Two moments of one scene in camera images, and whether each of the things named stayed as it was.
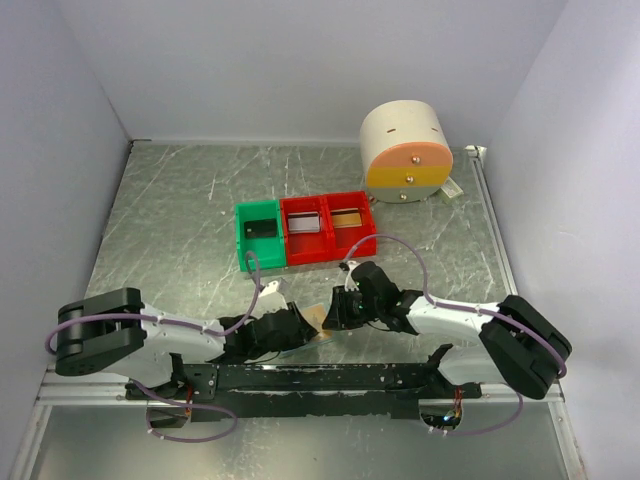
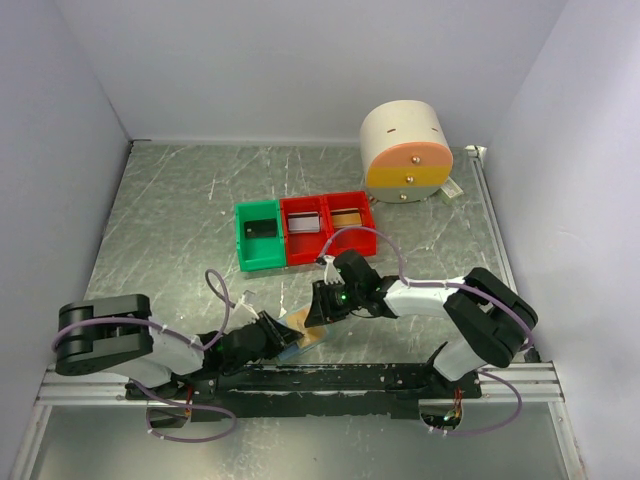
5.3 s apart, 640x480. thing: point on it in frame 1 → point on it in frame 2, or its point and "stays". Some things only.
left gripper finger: [305, 327] → [284, 334]
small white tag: [451, 189] stays
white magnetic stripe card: [304, 222] stays
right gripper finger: [336, 318] → [320, 308]
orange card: [346, 218] stays
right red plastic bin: [348, 218] stays
